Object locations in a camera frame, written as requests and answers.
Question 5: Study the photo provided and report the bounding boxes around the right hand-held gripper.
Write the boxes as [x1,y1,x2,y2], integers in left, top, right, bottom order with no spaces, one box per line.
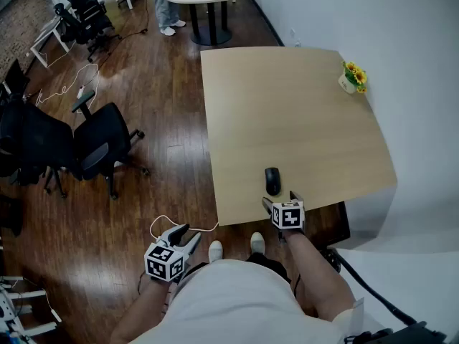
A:
[262,190,306,242]

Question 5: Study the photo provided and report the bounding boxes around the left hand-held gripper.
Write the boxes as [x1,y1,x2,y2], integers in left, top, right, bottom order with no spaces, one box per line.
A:
[143,223,203,284]

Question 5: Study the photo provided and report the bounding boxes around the black computer mouse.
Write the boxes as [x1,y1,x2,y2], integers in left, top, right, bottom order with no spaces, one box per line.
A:
[264,166,282,197]

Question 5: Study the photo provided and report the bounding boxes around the person's right forearm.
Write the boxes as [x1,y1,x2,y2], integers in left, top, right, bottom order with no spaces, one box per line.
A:
[284,229,356,323]

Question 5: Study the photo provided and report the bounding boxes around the person's left forearm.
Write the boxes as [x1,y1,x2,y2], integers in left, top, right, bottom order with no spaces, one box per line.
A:
[110,279,172,344]

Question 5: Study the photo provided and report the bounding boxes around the person's left white shoe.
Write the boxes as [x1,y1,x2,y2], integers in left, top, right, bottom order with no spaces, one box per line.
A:
[208,240,224,264]

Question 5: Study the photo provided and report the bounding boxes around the person's white shoe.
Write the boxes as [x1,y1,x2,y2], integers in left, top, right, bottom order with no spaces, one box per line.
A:
[250,231,266,256]
[208,240,224,264]

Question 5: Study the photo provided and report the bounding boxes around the person's right white shoe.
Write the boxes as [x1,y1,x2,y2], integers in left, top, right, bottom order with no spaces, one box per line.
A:
[250,231,266,256]

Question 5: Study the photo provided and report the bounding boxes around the person's black shorts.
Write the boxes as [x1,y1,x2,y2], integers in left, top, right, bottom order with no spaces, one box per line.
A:
[179,251,292,287]

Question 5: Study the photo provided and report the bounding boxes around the person's white shirt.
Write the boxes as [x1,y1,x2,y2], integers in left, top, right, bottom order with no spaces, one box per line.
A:
[128,258,364,344]

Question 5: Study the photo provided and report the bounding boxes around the white pot with sunflowers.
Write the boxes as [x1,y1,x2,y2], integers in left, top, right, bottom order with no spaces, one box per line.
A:
[337,60,369,95]

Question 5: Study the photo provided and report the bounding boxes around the black device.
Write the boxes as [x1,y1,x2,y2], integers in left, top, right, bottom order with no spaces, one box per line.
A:
[343,320,450,344]

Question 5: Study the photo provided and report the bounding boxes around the white metal rack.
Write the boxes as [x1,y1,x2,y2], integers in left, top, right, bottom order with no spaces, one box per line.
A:
[0,273,62,344]

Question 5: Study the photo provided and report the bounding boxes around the long white cable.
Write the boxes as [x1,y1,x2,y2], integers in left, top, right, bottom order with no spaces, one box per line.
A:
[148,214,220,240]

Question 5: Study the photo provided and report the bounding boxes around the thin black cable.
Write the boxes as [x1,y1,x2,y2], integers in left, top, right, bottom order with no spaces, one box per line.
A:
[136,263,152,297]

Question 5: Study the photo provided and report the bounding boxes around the thick black cable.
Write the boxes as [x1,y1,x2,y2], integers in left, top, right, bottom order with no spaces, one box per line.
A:
[328,248,421,328]

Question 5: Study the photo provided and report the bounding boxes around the white power strip cable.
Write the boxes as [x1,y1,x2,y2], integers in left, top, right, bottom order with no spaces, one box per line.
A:
[35,62,100,108]

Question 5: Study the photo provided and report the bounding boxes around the black floor cable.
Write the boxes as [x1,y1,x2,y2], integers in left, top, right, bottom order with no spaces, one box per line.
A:
[95,0,150,64]

